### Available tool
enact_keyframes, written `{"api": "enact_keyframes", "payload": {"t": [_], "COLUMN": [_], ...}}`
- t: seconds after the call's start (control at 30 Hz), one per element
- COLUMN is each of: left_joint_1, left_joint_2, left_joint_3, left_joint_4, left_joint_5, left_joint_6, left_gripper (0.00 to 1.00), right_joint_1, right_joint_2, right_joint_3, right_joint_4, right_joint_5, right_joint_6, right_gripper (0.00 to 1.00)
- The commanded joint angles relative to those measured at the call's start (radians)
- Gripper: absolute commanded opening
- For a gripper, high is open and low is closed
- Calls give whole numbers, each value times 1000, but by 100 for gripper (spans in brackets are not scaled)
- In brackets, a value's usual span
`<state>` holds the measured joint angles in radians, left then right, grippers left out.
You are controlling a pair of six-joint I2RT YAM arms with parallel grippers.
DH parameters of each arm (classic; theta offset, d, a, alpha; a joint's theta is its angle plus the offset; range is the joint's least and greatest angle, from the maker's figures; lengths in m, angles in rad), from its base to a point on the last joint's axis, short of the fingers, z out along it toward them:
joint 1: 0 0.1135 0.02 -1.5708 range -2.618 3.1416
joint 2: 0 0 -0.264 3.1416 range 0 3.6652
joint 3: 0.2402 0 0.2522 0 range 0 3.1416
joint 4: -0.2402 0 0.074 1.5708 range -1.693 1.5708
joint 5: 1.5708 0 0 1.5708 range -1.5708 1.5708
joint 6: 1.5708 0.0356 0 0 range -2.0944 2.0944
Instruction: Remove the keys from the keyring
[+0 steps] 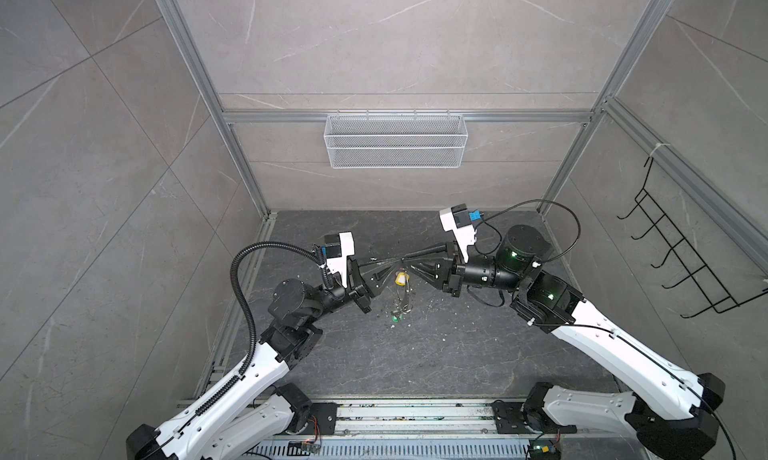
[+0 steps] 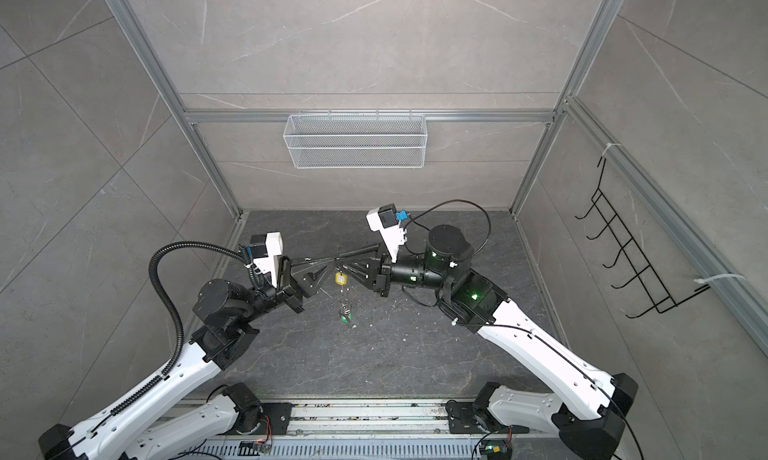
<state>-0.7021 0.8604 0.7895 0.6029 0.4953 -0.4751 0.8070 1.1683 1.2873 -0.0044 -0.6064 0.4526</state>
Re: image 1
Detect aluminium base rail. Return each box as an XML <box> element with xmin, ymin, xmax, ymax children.
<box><xmin>173</xmin><ymin>398</ymin><xmax>601</xmax><ymax>460</ymax></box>

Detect yellow capped key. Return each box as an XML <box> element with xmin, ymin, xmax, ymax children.
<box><xmin>395</xmin><ymin>271</ymin><xmax>410</xmax><ymax>287</ymax></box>

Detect black wire hook rack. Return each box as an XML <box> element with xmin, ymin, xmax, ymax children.
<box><xmin>617</xmin><ymin>157</ymin><xmax>767</xmax><ymax>319</ymax></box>

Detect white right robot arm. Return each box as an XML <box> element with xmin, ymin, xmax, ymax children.
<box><xmin>402</xmin><ymin>224</ymin><xmax>725</xmax><ymax>459</ymax></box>

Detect white wire mesh basket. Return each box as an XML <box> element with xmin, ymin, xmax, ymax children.
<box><xmin>323</xmin><ymin>114</ymin><xmax>469</xmax><ymax>169</ymax></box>

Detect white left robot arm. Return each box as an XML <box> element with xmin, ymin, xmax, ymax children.
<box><xmin>126</xmin><ymin>258</ymin><xmax>397</xmax><ymax>459</ymax></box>

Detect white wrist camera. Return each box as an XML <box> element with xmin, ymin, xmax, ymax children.
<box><xmin>321</xmin><ymin>231</ymin><xmax>355</xmax><ymax>287</ymax></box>
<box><xmin>439</xmin><ymin>204</ymin><xmax>482</xmax><ymax>263</ymax></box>

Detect black right camera cable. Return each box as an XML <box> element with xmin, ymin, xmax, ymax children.
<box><xmin>479</xmin><ymin>198</ymin><xmax>582</xmax><ymax>264</ymax></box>

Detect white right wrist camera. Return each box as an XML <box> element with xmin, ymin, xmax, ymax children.
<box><xmin>439</xmin><ymin>204</ymin><xmax>482</xmax><ymax>263</ymax></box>

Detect black corrugated cable conduit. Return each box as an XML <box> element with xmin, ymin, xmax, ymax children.
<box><xmin>191</xmin><ymin>241</ymin><xmax>325</xmax><ymax>419</ymax></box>

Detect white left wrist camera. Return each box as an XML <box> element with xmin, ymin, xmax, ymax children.
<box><xmin>321</xmin><ymin>231</ymin><xmax>355</xmax><ymax>287</ymax></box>

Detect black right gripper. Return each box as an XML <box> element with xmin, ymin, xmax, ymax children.
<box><xmin>406</xmin><ymin>241</ymin><xmax>528</xmax><ymax>300</ymax></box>

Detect aluminium frame profiles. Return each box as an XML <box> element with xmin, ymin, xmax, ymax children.
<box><xmin>157</xmin><ymin>0</ymin><xmax>767</xmax><ymax>427</ymax></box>

